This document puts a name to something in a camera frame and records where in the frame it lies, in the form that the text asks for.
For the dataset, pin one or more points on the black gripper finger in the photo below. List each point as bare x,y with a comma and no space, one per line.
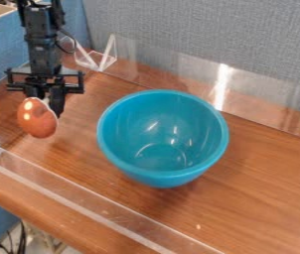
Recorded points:
58,99
33,91

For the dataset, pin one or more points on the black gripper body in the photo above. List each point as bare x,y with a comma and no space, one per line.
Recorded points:
69,78

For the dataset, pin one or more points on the brown white toy mushroom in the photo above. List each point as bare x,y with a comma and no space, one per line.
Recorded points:
37,118

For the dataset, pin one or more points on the blue plastic bowl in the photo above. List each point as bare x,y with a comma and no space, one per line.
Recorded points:
163,136

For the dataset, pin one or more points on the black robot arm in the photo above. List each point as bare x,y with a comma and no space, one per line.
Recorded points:
44,20

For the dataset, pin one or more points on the clear acrylic left barrier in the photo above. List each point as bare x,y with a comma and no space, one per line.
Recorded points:
10,101

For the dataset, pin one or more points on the clear acrylic barrier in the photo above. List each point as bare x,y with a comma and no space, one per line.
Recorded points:
140,228
10,101
246,94

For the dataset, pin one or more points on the blue partition panel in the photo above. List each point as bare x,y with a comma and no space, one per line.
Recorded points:
14,53

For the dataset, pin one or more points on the clear acrylic front barrier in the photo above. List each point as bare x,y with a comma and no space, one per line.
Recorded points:
140,228

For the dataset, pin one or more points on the clear acrylic back barrier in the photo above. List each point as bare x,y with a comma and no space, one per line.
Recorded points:
246,94

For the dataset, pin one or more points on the clear acrylic corner bracket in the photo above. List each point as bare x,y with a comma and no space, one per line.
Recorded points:
94,60

